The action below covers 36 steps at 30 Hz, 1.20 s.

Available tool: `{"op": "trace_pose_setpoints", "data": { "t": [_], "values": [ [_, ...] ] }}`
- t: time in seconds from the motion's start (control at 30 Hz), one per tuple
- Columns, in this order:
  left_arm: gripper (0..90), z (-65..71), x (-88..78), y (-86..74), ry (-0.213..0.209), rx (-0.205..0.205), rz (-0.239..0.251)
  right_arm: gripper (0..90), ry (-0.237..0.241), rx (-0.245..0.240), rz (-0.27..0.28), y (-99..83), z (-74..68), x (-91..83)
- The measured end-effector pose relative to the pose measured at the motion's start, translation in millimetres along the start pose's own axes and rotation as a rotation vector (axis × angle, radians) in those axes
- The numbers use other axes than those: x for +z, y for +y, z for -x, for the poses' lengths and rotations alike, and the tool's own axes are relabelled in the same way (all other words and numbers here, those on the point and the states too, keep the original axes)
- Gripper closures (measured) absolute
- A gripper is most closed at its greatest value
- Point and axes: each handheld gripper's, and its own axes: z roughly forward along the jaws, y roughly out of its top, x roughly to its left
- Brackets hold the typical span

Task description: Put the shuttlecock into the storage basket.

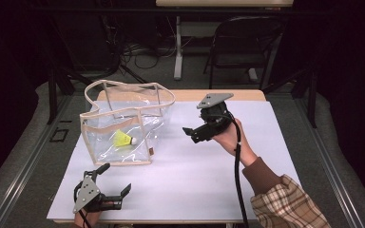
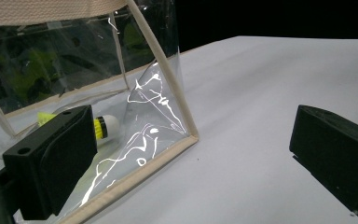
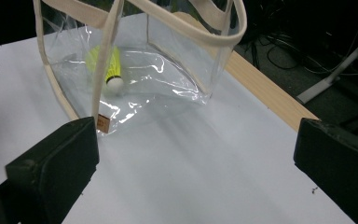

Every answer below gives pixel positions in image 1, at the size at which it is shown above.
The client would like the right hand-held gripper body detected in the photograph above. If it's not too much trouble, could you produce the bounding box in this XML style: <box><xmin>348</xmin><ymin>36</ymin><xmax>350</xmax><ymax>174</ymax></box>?
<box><xmin>196</xmin><ymin>92</ymin><xmax>235</xmax><ymax>143</ymax></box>

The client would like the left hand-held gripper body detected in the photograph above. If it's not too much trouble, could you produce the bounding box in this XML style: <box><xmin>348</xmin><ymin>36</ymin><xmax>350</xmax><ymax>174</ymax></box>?
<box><xmin>72</xmin><ymin>170</ymin><xmax>124</xmax><ymax>215</ymax></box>

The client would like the yellow shuttlecock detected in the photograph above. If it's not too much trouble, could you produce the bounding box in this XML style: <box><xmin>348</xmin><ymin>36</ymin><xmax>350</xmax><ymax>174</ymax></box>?
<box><xmin>113</xmin><ymin>128</ymin><xmax>139</xmax><ymax>148</ymax></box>

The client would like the clear bag with beige trim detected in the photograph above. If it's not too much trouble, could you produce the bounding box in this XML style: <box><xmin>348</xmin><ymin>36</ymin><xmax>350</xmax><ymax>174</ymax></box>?
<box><xmin>79</xmin><ymin>79</ymin><xmax>177</xmax><ymax>167</ymax></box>

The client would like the person's right hand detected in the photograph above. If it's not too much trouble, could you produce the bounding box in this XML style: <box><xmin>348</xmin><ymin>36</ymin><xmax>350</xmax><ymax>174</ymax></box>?
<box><xmin>213</xmin><ymin>118</ymin><xmax>258</xmax><ymax>167</ymax></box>

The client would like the person's left hand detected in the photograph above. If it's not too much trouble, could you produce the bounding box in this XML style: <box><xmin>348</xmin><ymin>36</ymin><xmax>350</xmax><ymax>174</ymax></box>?
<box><xmin>73</xmin><ymin>210</ymin><xmax>103</xmax><ymax>228</ymax></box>

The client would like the white table cover sheet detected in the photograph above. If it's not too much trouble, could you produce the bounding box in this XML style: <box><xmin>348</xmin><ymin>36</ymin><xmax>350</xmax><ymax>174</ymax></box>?
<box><xmin>47</xmin><ymin>100</ymin><xmax>301</xmax><ymax>221</ymax></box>

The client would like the table with white leg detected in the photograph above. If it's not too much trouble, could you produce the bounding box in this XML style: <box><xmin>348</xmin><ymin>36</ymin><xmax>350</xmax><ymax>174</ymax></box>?
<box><xmin>155</xmin><ymin>0</ymin><xmax>295</xmax><ymax>81</ymax></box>

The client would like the black folding chair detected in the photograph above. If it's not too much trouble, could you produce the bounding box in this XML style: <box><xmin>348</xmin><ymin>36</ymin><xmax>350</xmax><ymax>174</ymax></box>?
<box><xmin>202</xmin><ymin>15</ymin><xmax>283</xmax><ymax>91</ymax></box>

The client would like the black metal stand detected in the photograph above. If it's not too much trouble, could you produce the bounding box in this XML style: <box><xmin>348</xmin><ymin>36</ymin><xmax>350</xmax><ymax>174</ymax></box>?
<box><xmin>260</xmin><ymin>65</ymin><xmax>318</xmax><ymax>129</ymax></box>
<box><xmin>44</xmin><ymin>18</ymin><xmax>88</xmax><ymax>125</ymax></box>

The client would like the right hand-held gripper cable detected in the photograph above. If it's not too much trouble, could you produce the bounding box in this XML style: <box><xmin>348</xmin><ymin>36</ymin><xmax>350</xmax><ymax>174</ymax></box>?
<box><xmin>213</xmin><ymin>112</ymin><xmax>251</xmax><ymax>228</ymax></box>

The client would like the bundle of floor cables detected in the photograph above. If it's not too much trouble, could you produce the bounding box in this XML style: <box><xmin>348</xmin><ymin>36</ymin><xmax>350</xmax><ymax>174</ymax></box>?
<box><xmin>120</xmin><ymin>39</ymin><xmax>179</xmax><ymax>70</ymax></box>

